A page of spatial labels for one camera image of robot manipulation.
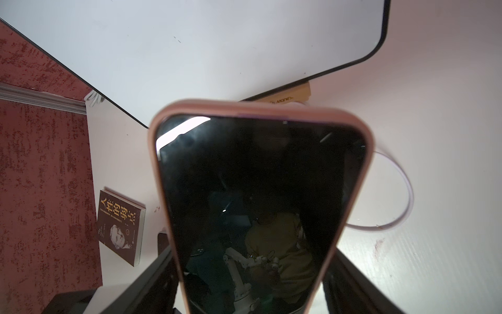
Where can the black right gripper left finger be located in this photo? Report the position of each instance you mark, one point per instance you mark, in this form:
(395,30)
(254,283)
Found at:
(154,291)

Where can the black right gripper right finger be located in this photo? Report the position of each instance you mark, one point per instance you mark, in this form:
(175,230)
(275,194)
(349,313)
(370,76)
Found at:
(347,290)

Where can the left aluminium corner post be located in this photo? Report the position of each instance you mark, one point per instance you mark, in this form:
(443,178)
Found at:
(41,99)

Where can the white board black frame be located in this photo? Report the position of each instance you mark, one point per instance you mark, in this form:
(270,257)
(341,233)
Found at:
(143,55)

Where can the wooden board stand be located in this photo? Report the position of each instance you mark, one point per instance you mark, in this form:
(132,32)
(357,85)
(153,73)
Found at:
(297,94)

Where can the dark book with portrait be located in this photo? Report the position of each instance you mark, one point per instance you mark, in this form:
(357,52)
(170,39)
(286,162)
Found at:
(120,223)

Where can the pink-cased phone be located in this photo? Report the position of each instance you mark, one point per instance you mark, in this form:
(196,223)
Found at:
(256,197)

